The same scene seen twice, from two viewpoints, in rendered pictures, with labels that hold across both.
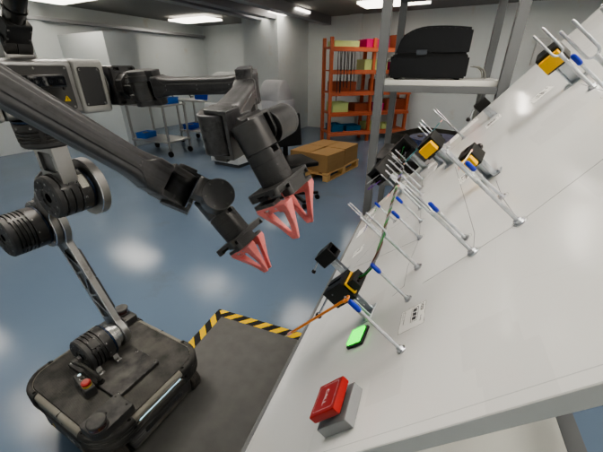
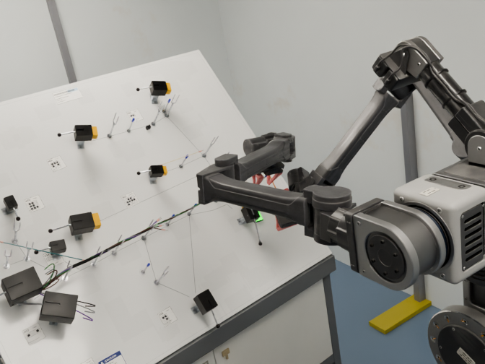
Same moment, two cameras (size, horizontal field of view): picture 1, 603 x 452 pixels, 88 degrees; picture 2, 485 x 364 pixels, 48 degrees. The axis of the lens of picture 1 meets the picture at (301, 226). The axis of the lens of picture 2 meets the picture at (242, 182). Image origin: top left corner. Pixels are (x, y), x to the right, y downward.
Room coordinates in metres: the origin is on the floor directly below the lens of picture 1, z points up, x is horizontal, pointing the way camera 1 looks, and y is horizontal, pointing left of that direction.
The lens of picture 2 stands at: (2.02, 0.90, 1.92)
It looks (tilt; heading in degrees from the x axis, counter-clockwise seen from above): 20 degrees down; 213
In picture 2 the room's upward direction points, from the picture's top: 10 degrees counter-clockwise
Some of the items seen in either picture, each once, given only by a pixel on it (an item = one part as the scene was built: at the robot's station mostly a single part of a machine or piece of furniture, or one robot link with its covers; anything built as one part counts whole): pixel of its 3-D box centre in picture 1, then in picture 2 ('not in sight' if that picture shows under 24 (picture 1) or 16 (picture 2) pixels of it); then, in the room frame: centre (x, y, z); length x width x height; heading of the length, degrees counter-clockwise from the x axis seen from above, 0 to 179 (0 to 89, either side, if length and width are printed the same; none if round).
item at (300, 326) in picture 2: not in sight; (277, 348); (0.55, -0.02, 0.60); 0.55 x 0.03 x 0.39; 159
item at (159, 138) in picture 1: (157, 124); not in sight; (6.35, 2.81, 0.54); 1.15 x 0.67 x 1.08; 61
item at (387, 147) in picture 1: (411, 159); not in sight; (1.57, -0.56, 1.09); 0.35 x 0.33 x 0.07; 159
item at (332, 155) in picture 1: (325, 158); not in sight; (5.05, -0.39, 0.19); 1.12 x 0.80 x 0.39; 152
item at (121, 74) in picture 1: (132, 85); (355, 230); (1.14, 0.57, 1.45); 0.09 x 0.08 x 0.12; 152
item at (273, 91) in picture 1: (276, 111); not in sight; (7.38, 0.55, 0.65); 0.69 x 0.59 x 1.29; 152
